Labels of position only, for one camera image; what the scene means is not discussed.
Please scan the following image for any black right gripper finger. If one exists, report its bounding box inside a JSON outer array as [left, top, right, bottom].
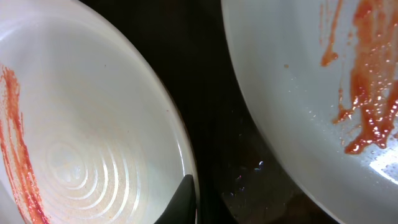
[[155, 174, 197, 224]]

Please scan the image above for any large brown serving tray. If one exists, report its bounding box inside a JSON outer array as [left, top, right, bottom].
[[87, 0, 333, 223]]

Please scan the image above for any white plate with sauce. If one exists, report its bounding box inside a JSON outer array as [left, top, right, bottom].
[[1, 1, 199, 223]]

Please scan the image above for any pale blue plate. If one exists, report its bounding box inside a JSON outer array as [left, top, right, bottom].
[[221, 0, 397, 223]]

